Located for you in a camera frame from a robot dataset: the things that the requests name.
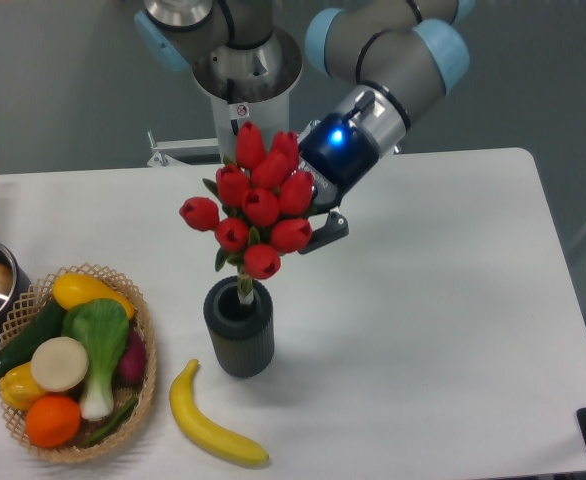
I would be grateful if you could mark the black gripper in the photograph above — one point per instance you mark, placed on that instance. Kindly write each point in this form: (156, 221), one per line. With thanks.
(338, 156)

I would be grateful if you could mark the red tulip bouquet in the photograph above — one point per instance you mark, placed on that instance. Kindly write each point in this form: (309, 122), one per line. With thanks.
(259, 208)

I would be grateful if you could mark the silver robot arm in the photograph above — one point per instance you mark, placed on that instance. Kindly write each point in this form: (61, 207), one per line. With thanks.
(399, 56)

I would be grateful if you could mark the dark grey ribbed vase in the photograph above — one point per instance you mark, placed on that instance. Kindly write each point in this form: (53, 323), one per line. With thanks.
(242, 335)

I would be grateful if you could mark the yellow banana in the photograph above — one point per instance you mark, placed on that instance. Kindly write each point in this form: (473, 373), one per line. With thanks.
(205, 433)

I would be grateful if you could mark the green bok choy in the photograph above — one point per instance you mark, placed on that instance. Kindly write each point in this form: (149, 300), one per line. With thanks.
(101, 326)

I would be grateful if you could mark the purple sweet potato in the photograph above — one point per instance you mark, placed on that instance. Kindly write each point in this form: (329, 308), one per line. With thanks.
(132, 363)

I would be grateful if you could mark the yellow squash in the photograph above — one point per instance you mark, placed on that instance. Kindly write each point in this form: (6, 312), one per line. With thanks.
(73, 289)

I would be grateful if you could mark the green bean pod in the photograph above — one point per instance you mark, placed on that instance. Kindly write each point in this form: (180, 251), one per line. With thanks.
(111, 425)

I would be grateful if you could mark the green cucumber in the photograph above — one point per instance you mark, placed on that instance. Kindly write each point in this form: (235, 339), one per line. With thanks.
(45, 326)

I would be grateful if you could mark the woven wicker basket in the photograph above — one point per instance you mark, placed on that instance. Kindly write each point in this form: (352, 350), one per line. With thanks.
(26, 308)

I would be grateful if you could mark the beige round bun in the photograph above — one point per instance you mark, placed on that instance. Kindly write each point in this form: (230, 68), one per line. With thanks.
(59, 364)

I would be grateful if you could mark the orange fruit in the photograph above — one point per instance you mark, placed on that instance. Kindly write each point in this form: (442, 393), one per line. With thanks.
(52, 420)

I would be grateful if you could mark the yellow lemon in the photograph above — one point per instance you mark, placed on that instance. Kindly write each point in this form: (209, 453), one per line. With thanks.
(18, 388)

